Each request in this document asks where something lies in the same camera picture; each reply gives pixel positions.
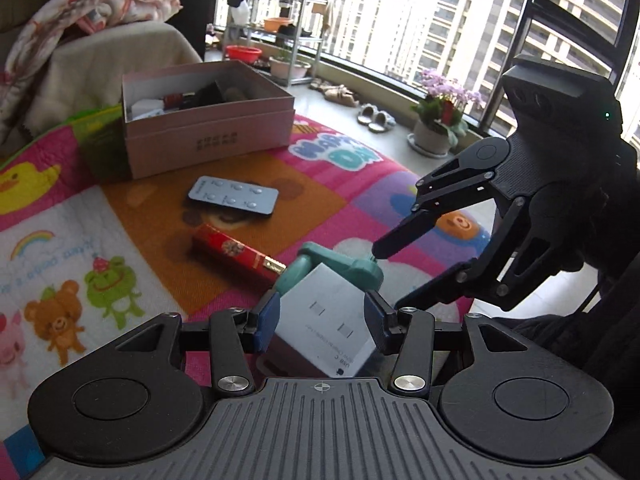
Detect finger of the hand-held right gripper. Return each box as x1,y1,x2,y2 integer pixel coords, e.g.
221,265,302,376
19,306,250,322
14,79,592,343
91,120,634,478
371,139,512,260
392,196,568,312

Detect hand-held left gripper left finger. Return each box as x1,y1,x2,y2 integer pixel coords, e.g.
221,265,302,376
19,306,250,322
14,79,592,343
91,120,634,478
114,291,282,396

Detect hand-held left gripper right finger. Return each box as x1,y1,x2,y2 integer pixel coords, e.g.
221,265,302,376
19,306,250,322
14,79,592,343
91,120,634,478
363,291,530,395

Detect white power adapter block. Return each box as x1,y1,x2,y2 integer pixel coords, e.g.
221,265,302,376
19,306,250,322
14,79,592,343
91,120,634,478
272,265,381,378

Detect teal plastic holder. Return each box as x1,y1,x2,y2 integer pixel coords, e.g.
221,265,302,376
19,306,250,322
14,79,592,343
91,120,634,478
272,241,385,297

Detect red patterned box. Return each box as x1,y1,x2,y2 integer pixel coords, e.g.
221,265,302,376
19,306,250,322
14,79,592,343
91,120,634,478
192,223,287,285

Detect white remote control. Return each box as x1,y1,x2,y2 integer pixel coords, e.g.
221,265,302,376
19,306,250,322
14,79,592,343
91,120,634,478
187,176,279,217

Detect pink cardboard box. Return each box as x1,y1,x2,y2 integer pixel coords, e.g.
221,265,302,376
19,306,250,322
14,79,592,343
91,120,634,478
121,60,296,180

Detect black angular object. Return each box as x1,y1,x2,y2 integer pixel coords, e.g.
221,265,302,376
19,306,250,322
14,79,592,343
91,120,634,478
192,81,224,109

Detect white wall charger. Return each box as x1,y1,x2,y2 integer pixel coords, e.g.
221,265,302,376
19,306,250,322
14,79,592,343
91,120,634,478
129,99,163,120

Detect potted pink flowering plant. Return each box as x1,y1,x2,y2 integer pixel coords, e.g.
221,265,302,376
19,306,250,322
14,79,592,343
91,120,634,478
406,67,486,158

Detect colourful cartoon play mat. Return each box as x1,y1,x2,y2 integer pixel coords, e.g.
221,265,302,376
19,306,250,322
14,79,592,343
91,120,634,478
0,105,493,480

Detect white basin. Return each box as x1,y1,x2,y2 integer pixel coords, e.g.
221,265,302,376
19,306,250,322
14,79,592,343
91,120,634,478
269,55,311,80

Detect red basin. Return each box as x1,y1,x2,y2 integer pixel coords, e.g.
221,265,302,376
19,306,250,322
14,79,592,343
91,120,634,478
224,45,263,63

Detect black and white bag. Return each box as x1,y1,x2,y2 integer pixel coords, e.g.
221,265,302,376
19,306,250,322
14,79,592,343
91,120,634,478
227,0,251,26

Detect beige covered sofa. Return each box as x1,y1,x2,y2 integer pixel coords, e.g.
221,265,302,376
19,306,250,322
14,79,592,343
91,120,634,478
0,0,203,166

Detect floral blanket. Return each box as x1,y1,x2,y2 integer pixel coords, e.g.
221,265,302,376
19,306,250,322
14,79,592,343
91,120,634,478
0,0,183,131

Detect black window frame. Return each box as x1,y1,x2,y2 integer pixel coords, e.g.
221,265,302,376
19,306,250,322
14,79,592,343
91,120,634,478
210,0,640,161

